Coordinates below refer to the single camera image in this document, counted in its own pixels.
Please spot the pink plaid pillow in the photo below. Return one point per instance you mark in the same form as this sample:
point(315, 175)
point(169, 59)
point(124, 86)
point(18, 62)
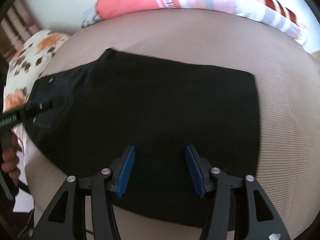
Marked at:
point(130, 2)

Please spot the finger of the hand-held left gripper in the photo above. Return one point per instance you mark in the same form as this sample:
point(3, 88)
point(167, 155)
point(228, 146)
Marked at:
point(40, 107)

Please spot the pink bed sheet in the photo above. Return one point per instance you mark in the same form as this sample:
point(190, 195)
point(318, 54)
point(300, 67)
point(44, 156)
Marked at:
point(25, 155)

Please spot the floral pillow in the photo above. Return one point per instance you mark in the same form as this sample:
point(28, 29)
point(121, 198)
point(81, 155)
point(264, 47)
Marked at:
point(27, 62)

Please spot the black pants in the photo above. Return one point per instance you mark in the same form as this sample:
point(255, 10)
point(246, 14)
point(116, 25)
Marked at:
point(162, 110)

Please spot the beige bed cover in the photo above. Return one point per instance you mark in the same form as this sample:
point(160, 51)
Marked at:
point(287, 105)

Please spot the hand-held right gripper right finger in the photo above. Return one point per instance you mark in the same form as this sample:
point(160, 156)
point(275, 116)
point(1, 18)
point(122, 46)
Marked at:
point(195, 172)

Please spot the person's left hand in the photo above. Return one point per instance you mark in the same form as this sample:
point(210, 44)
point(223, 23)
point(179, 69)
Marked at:
point(11, 160)

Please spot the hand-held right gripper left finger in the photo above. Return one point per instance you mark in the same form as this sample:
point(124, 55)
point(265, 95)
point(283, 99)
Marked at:
point(126, 172)

